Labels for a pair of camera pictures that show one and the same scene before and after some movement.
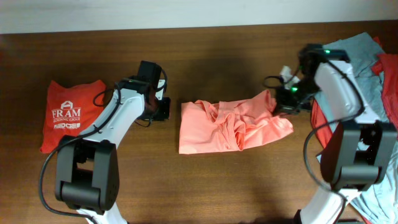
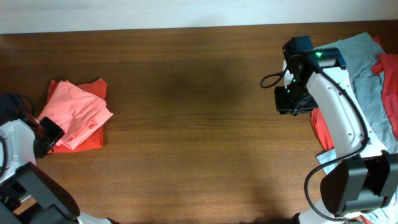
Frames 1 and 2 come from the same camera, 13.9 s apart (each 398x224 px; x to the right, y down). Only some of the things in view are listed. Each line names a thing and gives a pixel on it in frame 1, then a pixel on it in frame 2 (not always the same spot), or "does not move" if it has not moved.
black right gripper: (282, 106) does not move
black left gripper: (164, 112) → (56, 133)
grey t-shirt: (377, 203) does not move
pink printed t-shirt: (229, 125) → (76, 110)
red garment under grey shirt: (387, 63) does not move
